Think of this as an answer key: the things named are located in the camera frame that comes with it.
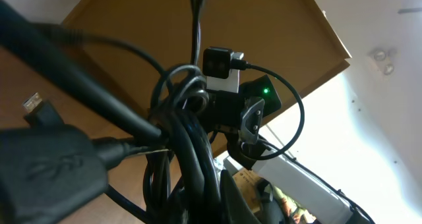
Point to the brown wooden partition board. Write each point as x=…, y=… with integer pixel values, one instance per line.
x=163, y=173

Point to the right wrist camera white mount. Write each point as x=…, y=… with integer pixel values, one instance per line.
x=217, y=69

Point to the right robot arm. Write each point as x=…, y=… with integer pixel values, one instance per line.
x=322, y=200

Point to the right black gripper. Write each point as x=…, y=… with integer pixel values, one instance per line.
x=233, y=113

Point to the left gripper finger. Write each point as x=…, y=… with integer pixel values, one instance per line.
x=234, y=208

